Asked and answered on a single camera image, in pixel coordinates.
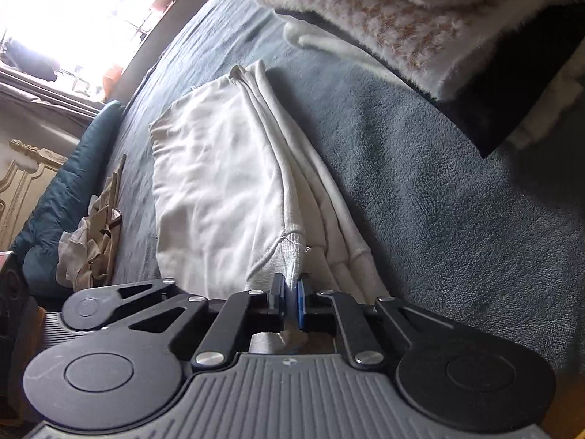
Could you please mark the pink fuzzy sweater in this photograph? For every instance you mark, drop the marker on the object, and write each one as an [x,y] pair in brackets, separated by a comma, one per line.
[388,4]

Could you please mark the dark hanging garment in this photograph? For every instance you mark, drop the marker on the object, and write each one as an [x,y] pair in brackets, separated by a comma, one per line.
[27,59]

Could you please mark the black folded garment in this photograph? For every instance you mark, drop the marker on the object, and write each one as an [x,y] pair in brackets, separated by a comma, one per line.
[493,109]

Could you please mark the white folded garment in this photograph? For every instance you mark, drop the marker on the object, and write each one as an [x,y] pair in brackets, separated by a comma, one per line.
[338,48]

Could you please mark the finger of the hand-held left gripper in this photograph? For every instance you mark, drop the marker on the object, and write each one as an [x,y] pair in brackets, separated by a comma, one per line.
[155,302]

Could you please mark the grey bed blanket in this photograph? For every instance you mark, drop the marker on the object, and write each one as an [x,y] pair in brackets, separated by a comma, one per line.
[434,219]

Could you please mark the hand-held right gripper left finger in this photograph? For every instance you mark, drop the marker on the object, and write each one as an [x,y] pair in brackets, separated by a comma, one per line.
[281,304]

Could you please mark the grey curtain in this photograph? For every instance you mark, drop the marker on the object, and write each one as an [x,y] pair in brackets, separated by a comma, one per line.
[41,96]

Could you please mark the beige pants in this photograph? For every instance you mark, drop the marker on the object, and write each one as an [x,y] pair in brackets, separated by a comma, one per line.
[109,219]

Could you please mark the window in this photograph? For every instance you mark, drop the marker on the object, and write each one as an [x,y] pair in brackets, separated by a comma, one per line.
[77,13]

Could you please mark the pink pot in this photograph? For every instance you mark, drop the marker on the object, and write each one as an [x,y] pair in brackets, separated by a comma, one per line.
[162,3]

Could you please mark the white sweatshirt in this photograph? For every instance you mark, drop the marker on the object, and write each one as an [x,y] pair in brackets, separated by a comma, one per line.
[219,178]

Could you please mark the teal duvet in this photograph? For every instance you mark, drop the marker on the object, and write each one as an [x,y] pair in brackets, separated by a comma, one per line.
[59,201]

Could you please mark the orange item on windowsill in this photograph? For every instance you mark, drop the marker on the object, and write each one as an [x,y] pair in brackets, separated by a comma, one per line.
[113,83]

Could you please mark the cream carved headboard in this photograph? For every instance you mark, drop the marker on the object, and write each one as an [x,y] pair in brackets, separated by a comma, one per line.
[23,187]

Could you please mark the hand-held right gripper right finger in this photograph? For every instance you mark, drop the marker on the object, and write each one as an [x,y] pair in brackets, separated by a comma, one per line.
[301,306]

